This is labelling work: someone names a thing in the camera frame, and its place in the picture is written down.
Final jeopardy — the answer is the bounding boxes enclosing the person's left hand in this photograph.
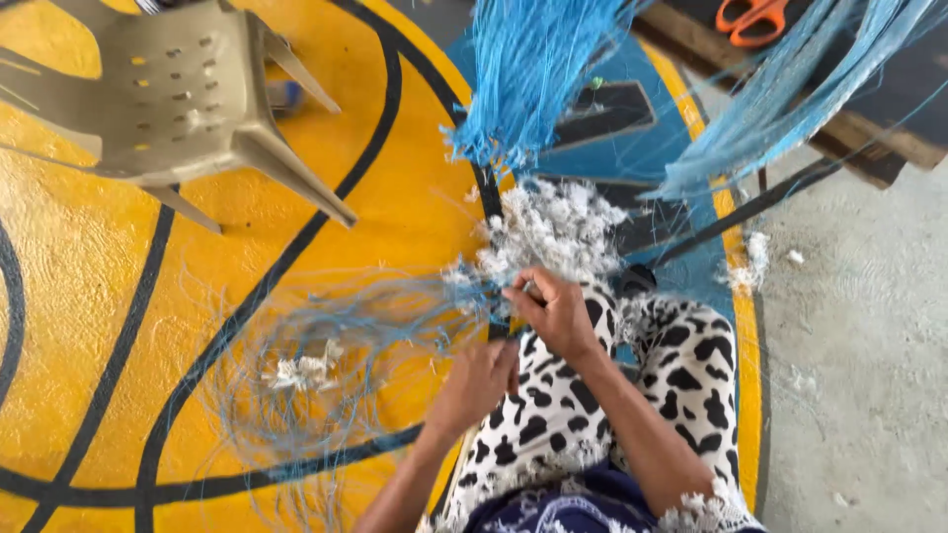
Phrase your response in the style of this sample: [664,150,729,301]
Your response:
[424,341,521,440]

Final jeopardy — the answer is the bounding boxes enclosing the person's right hand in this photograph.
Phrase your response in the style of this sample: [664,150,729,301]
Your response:
[501,266,606,365]

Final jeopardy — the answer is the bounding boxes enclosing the tangle of blue fishing line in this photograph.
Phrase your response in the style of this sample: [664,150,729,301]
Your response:
[189,255,519,530]

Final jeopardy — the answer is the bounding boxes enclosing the large pile of white scraps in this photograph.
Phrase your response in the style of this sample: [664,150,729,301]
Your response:
[443,176,631,291]

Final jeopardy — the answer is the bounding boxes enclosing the navy top with white lace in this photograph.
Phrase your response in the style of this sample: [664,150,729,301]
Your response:
[416,457,768,533]

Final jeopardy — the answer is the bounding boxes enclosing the white scraps in blue line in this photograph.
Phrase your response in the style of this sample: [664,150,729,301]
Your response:
[261,339,346,393]

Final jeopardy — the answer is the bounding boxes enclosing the small heap of white scraps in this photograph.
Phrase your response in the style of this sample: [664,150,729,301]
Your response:
[717,231,773,296]

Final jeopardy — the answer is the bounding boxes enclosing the hanging blue fishing net bundle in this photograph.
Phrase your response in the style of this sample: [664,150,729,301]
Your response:
[440,0,638,179]

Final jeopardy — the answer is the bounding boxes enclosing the blue bottle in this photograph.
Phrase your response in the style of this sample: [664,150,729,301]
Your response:
[265,80,306,118]

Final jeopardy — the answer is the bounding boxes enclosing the stretched blue fishing net bundle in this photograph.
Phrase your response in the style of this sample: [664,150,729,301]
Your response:
[643,0,948,202]

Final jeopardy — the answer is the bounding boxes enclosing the beige plastic chair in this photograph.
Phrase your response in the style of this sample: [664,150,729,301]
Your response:
[0,0,361,235]

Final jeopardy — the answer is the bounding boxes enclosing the orange scissors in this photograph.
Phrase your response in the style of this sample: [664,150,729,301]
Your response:
[714,0,792,50]

